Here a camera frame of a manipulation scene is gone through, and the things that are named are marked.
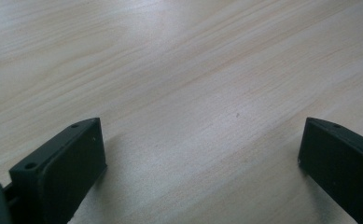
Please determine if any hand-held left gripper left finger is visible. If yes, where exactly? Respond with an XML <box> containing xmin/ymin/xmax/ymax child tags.
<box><xmin>8</xmin><ymin>117</ymin><xmax>108</xmax><ymax>224</ymax></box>

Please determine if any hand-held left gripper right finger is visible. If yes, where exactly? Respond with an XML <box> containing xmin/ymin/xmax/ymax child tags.
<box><xmin>297</xmin><ymin>117</ymin><xmax>363</xmax><ymax>224</ymax></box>

